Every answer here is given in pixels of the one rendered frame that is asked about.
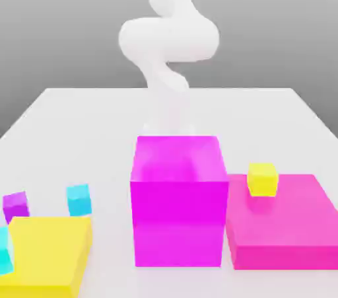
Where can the large pink box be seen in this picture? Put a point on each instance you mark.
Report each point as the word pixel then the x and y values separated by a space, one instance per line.
pixel 285 224

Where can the small cyan cube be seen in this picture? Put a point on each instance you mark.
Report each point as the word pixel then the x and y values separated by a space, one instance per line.
pixel 4 253

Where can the large magenta box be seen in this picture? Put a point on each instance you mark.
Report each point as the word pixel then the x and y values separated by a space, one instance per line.
pixel 179 218

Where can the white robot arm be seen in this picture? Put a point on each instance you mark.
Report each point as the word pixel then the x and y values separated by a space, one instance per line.
pixel 169 39

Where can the small yellow cube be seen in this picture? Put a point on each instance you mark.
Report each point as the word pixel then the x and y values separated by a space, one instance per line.
pixel 262 180

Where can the small blue cube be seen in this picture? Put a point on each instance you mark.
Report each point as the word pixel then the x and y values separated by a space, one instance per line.
pixel 78 200

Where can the small purple cube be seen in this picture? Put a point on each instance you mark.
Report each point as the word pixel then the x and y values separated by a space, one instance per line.
pixel 15 206

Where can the large yellow box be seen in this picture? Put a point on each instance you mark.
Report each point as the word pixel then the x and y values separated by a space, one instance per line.
pixel 45 255

